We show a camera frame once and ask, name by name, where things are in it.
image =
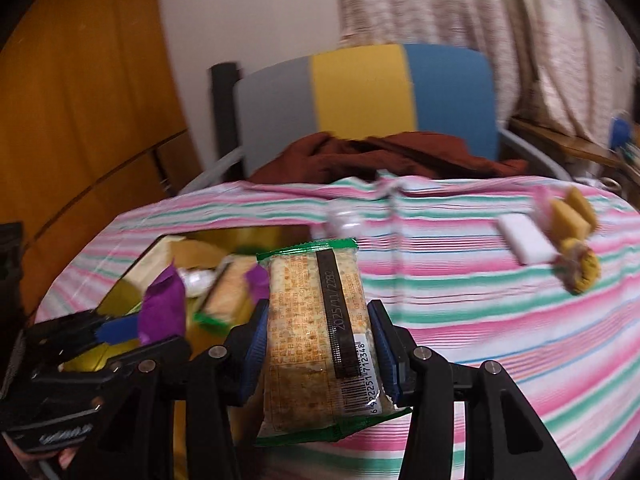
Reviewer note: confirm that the gold metal tin tray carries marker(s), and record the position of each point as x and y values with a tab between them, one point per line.
280	237

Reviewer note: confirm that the wooden side desk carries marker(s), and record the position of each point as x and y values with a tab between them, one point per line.
565	142

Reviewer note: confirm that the grey yellow blue chair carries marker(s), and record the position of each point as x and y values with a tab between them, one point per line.
360	90

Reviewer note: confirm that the purple candy wrapper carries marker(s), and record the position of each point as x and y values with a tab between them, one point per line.
160	310
257	282

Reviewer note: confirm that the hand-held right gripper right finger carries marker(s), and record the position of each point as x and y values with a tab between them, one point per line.
387	357

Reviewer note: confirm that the blue round desk fan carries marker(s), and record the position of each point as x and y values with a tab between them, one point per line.
621	134

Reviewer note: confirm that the wooden wardrobe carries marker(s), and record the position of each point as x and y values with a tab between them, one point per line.
75	110

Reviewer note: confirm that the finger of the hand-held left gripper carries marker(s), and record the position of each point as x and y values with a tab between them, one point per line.
120	330
167	350

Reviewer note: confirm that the yellow wrapped snack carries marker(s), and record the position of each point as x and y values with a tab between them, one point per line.
580	270

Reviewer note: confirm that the red-brown jacket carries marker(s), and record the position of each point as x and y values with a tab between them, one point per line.
350	157

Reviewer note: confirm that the yellow sponge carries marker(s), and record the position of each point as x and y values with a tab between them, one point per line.
585	205
567	222

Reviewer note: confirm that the clear plastic candy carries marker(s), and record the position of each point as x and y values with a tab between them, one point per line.
345	222

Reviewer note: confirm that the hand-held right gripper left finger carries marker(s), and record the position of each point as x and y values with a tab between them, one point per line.
255	347

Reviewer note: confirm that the patterned beige curtain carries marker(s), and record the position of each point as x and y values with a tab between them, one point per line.
450	0

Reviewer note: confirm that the green edged cracker packet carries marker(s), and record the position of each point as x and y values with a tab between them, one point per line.
225	295
305	320

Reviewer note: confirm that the pink green striped tablecloth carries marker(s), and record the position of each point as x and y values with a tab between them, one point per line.
475	320

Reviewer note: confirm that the white rectangular packet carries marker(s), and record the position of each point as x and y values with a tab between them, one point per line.
527	237

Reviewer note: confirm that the white wrapped candy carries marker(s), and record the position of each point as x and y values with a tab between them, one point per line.
200	280

